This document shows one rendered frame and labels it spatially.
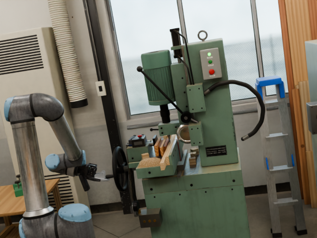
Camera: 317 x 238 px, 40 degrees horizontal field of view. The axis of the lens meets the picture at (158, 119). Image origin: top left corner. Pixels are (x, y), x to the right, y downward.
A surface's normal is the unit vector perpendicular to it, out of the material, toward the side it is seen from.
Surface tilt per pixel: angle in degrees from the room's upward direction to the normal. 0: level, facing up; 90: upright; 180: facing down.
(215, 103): 90
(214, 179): 90
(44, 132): 90
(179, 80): 90
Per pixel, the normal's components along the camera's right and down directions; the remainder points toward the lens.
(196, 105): -0.15, 0.22
